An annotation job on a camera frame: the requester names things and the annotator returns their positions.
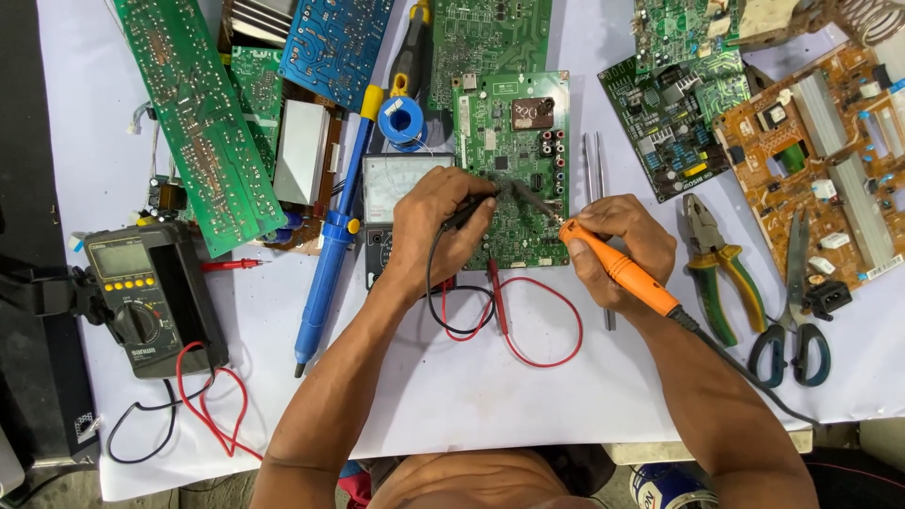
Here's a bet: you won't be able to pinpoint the person's left hand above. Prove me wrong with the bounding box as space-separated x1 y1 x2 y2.
385 166 499 298

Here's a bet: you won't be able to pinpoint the person's right hand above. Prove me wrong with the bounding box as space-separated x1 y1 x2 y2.
566 195 680 316

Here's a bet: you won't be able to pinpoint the orange soldering iron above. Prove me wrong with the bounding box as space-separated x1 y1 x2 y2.
510 180 702 333

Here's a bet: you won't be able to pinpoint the black multimeter probe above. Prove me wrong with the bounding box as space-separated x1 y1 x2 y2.
441 189 504 232

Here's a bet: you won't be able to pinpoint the black analog multimeter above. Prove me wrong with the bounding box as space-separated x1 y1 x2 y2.
362 153 458 292

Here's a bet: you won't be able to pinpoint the steel tweezers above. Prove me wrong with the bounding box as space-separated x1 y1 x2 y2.
583 131 617 332

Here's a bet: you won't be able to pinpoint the blue desoldering pump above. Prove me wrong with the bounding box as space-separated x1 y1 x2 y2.
293 85 386 379

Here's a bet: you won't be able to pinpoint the dark green circuit board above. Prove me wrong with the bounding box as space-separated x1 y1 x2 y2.
598 51 753 205

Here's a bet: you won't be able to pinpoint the green main circuit board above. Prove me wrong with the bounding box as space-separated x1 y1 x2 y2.
452 71 571 271

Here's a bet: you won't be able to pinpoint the brown board with metal heatsink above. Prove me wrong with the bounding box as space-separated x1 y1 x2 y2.
263 79 349 257

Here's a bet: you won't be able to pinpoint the white table sheet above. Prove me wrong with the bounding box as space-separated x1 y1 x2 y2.
35 0 905 503

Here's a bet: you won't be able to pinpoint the short red multimeter probe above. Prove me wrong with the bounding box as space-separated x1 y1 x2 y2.
200 258 272 274

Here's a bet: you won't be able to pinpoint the black power socket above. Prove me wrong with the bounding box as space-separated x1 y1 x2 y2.
802 279 854 322

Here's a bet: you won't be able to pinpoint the blue circuit board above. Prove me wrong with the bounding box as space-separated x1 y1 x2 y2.
279 0 395 113

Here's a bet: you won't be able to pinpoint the large green circuit board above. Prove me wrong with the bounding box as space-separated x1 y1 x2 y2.
428 0 553 111

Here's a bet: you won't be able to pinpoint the orange brown power circuit board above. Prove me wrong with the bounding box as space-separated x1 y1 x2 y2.
712 41 905 292

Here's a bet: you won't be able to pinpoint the small green circuit board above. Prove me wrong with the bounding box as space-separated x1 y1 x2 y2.
226 45 285 181

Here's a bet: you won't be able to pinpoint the green board with white parts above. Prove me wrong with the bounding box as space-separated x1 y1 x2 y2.
632 0 745 76

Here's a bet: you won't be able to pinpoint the long green circuit board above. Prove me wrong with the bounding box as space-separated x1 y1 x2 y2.
113 0 288 259

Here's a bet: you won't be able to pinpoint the blue white can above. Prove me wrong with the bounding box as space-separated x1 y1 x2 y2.
628 462 720 509

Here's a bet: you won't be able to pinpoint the person's bare torso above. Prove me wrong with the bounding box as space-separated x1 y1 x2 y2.
366 448 603 509

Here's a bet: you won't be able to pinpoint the finned metal heatsink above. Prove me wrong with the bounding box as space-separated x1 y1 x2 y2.
218 0 299 52

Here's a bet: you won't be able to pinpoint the dark digital multimeter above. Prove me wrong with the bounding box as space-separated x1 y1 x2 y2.
82 222 230 380

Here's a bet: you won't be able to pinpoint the coiled soldering iron stand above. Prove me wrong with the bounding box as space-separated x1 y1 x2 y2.
827 0 905 49

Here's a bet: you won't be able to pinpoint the black box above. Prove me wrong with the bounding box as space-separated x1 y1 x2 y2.
0 0 101 469

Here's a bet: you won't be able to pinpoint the black probe cable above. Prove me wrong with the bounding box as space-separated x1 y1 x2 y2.
426 225 497 337

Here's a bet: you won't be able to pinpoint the green yellow handled pliers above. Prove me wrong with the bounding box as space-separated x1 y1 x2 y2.
682 192 769 348

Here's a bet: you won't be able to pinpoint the red probe with red cable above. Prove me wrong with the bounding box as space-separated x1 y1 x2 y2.
441 257 585 369

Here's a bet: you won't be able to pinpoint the blue solder wire spool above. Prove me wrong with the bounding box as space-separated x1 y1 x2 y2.
377 96 427 154

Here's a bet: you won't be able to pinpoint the dark handled scissors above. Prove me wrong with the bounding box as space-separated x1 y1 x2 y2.
747 208 832 389

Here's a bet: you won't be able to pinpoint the black yellow handled tool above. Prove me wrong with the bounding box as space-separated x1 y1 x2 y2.
388 0 434 100

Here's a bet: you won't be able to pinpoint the black soldering iron cable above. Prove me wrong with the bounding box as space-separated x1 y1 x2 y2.
667 306 823 429

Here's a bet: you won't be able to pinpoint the red multimeter cable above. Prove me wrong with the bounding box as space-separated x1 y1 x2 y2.
174 341 264 462

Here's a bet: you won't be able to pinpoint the white connector with wires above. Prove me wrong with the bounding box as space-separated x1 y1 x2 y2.
126 101 159 137

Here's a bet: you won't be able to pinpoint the black multimeter cable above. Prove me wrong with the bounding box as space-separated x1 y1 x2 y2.
107 368 216 465

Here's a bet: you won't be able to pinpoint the black clamp mount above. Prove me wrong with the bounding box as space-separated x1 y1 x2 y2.
0 264 115 328

